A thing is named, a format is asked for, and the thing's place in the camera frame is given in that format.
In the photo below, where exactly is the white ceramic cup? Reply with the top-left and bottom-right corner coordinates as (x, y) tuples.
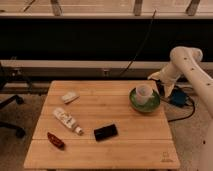
(136, 84), (153, 105)

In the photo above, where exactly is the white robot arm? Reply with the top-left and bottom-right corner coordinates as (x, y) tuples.
(149, 46), (213, 171)

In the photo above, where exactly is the green ceramic bowl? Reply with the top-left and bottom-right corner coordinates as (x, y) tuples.
(129, 89), (160, 113)

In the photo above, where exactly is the small white block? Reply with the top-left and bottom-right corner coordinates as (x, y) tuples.
(61, 92), (79, 104)

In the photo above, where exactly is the black rectangular box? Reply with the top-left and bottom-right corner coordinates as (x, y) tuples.
(94, 124), (118, 141)

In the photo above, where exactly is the white tube with cap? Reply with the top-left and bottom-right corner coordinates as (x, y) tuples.
(53, 107), (83, 135)

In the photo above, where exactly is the blue box on floor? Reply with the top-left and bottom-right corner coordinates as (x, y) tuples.
(170, 90), (187, 107)

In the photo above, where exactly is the dark red small object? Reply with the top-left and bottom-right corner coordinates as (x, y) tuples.
(47, 132), (65, 149)

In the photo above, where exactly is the black office chair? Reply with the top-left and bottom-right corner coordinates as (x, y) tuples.
(0, 63), (26, 139)

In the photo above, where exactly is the black hanging cable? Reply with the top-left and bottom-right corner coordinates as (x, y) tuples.
(119, 9), (157, 77)

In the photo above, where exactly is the black floor cable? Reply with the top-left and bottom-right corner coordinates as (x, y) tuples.
(166, 84), (196, 123)

